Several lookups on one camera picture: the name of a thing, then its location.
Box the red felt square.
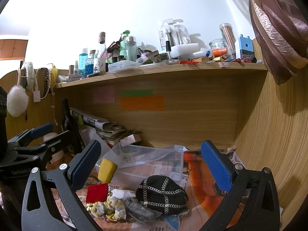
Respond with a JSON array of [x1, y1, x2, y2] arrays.
[[86, 184, 109, 203]]

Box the yellow sponge block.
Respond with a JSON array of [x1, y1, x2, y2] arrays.
[[98, 158, 117, 184]]

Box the yellow white floral scrunchie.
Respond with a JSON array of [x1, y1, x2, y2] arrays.
[[86, 189, 136, 222]]

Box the black cap with braided cord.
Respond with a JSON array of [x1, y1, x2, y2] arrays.
[[135, 175, 190, 218]]

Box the grey item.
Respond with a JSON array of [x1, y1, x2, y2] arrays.
[[123, 198, 162, 224]]

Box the dark wine bottle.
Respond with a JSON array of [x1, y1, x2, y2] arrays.
[[62, 99, 84, 155]]

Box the white fluffy pompom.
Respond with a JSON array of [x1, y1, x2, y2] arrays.
[[7, 85, 29, 117]]

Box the stack of newspapers and books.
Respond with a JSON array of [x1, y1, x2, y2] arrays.
[[70, 107, 141, 148]]

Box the pink sticky note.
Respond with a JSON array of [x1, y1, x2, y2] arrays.
[[93, 85, 115, 104]]

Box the clear plastic storage box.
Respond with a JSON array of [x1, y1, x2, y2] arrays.
[[95, 143, 188, 190]]

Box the blue liquid bottle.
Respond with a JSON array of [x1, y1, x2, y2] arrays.
[[78, 48, 88, 77]]

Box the green sticky note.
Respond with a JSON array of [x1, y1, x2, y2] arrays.
[[121, 89, 153, 97]]

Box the white mug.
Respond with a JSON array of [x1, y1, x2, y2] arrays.
[[93, 57, 106, 74]]

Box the clear flat plastic case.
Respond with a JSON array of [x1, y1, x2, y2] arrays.
[[109, 60, 141, 73]]

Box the orange sticky note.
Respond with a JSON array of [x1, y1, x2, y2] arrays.
[[120, 95, 165, 111]]

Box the pale green bottle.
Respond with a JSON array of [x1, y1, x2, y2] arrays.
[[119, 30, 130, 60]]

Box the blue pencil sharpener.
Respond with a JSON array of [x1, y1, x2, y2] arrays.
[[235, 34, 255, 60]]

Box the glass jar with orange item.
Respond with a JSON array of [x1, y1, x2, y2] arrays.
[[209, 39, 229, 59]]

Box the clear tube of pencils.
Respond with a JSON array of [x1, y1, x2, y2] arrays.
[[219, 23, 236, 57]]

